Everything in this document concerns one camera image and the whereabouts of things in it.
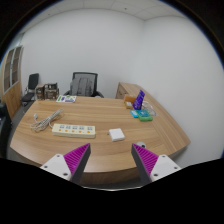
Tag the black armchair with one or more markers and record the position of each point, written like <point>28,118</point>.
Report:
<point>4,130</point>

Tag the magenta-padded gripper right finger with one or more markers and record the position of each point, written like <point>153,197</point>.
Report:
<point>146,159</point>

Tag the white printed leaflet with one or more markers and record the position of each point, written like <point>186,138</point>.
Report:
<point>66,98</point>

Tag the orange box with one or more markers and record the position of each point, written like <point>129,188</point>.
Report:
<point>129,99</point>

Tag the blue packet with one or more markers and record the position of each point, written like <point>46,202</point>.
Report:
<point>134,114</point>

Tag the cream power strip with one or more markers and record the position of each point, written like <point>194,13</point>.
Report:
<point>73,130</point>

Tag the wooden side cabinet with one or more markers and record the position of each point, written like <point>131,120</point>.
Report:
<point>121,91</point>

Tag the wooden glass-door cabinet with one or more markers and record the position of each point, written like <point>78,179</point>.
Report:
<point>13,96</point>

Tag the clear plastic bag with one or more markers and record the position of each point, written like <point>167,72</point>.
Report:
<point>150,107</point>

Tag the purple standing package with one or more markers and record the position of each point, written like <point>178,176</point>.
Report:
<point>139,100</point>

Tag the black visitor chair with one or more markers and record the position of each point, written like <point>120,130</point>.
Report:
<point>32,81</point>

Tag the green folded cloth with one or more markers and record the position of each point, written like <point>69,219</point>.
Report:
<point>146,118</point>

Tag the white charger block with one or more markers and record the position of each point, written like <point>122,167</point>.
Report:
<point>116,134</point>

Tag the teal flat box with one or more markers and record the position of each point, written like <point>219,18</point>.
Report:
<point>143,113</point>

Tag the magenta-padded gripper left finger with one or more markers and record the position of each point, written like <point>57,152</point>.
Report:
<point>76,159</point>

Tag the small tan box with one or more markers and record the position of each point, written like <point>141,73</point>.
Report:
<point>128,105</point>

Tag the grey mesh office chair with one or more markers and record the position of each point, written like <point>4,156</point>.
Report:
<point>83,86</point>

